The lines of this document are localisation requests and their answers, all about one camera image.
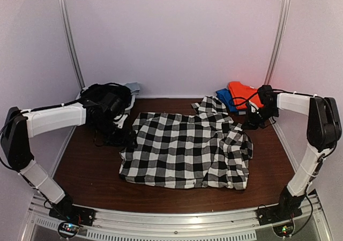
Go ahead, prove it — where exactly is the black white checkered cloth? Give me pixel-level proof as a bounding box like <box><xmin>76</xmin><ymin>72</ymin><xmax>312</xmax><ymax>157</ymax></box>
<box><xmin>119</xmin><ymin>96</ymin><xmax>253</xmax><ymax>190</ymax></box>

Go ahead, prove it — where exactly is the aluminium frame post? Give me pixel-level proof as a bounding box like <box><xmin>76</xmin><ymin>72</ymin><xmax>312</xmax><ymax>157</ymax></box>
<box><xmin>264</xmin><ymin>0</ymin><xmax>291</xmax><ymax>85</ymax></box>
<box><xmin>58</xmin><ymin>0</ymin><xmax>85</xmax><ymax>89</ymax></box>

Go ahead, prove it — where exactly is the grey garment in basket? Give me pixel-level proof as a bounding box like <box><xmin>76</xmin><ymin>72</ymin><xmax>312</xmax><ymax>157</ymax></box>
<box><xmin>125</xmin><ymin>82</ymin><xmax>140</xmax><ymax>95</ymax></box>

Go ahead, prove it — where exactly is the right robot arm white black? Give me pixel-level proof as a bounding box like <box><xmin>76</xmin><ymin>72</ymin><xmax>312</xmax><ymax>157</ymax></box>
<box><xmin>242</xmin><ymin>85</ymin><xmax>342</xmax><ymax>221</ymax></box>

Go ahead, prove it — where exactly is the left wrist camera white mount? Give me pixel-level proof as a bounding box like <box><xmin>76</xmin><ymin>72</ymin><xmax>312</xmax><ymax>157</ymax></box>
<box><xmin>113</xmin><ymin>114</ymin><xmax>128</xmax><ymax>129</ymax></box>

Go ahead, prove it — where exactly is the front aluminium rail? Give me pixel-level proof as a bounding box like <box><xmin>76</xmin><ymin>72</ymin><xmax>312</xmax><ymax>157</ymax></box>
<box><xmin>21</xmin><ymin>190</ymin><xmax>333</xmax><ymax>241</ymax></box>

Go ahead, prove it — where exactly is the white plastic laundry basket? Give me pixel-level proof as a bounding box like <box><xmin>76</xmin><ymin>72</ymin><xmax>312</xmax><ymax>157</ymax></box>
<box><xmin>76</xmin><ymin>93</ymin><xmax>133</xmax><ymax>120</ymax></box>

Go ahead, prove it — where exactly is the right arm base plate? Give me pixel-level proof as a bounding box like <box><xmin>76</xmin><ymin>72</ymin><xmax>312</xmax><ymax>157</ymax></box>
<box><xmin>255</xmin><ymin>199</ymin><xmax>302</xmax><ymax>225</ymax></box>

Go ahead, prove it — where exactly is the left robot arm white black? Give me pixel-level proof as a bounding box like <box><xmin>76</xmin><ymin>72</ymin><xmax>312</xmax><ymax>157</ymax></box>
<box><xmin>1</xmin><ymin>91</ymin><xmax>137</xmax><ymax>222</ymax></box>

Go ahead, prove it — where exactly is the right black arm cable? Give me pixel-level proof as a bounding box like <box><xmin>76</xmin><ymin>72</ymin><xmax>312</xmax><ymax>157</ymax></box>
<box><xmin>230</xmin><ymin>91</ymin><xmax>269</xmax><ymax>108</ymax></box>

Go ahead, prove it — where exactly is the orange t-shirt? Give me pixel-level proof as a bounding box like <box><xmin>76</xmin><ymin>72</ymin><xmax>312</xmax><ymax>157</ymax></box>
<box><xmin>228</xmin><ymin>81</ymin><xmax>263</xmax><ymax>109</ymax></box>

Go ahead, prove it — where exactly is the right aluminium frame post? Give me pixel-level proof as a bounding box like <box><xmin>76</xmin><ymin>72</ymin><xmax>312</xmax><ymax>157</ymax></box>
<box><xmin>264</xmin><ymin>0</ymin><xmax>291</xmax><ymax>85</ymax></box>

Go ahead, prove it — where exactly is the black garment hanging from basket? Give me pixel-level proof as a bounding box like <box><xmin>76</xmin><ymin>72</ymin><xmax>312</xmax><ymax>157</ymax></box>
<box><xmin>80</xmin><ymin>82</ymin><xmax>131</xmax><ymax>102</ymax></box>

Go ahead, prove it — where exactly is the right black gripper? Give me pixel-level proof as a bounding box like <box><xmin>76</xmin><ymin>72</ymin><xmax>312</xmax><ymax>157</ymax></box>
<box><xmin>241</xmin><ymin>106</ymin><xmax>279</xmax><ymax>130</ymax></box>

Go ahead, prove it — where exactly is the left aluminium frame post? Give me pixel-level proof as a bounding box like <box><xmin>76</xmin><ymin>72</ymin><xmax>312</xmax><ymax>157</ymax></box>
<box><xmin>58</xmin><ymin>0</ymin><xmax>85</xmax><ymax>89</ymax></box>

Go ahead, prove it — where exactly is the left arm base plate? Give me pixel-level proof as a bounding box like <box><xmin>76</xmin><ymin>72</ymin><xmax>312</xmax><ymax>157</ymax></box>
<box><xmin>49</xmin><ymin>197</ymin><xmax>95</xmax><ymax>227</ymax></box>

